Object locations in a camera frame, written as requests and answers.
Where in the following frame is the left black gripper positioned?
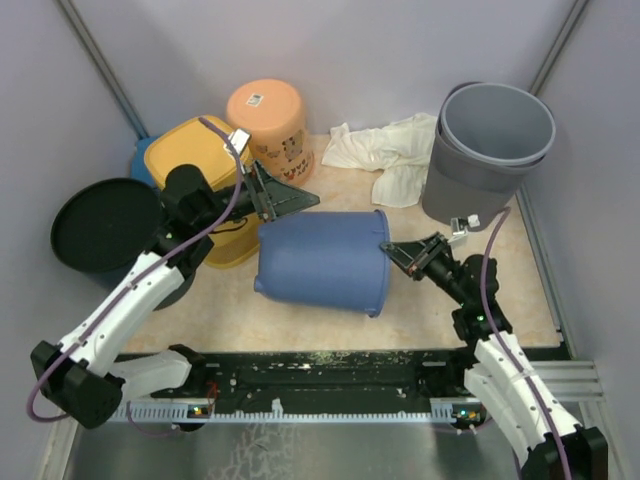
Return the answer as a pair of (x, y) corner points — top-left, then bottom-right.
(195, 158), (320, 232)

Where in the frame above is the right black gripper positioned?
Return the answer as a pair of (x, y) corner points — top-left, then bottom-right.
(381, 232), (470, 306)

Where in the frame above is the yellow slotted plastic basket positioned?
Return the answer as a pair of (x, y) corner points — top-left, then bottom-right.
(144, 118), (259, 269)

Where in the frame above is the blue plastic bucket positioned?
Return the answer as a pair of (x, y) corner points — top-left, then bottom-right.
(254, 210), (391, 317)

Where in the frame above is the orange cartoon plastic bucket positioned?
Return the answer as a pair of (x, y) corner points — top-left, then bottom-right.
(226, 78), (314, 186)

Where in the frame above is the grey slotted plastic bin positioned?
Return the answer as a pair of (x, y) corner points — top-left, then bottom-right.
(420, 131), (542, 231)

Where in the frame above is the dark blue cylindrical bin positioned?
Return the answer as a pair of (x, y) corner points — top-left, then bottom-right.
(50, 178), (182, 292)

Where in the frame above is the light grey smooth bucket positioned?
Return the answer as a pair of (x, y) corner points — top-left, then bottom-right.
(439, 82), (556, 167)

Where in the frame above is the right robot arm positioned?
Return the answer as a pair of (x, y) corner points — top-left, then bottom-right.
(380, 233), (609, 479)

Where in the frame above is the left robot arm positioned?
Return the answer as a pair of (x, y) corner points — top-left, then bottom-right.
(26, 161), (320, 429)

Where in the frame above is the white crumpled cloth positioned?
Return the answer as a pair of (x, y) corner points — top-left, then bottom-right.
(322, 113), (437, 208)

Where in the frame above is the blue folded towel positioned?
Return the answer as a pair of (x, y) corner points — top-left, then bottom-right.
(130, 136), (158, 189)

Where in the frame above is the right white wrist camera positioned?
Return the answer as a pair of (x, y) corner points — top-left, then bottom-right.
(450, 214), (480, 242)

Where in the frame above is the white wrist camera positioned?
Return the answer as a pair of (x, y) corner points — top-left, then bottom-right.
(228, 128), (251, 156)
(450, 214), (480, 242)

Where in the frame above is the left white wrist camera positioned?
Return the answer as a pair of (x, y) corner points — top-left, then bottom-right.
(228, 128), (251, 156)

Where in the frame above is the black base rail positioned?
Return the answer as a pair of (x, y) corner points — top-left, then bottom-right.
(111, 348), (489, 430)

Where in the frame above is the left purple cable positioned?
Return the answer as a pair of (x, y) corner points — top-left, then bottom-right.
(25, 115), (246, 439)

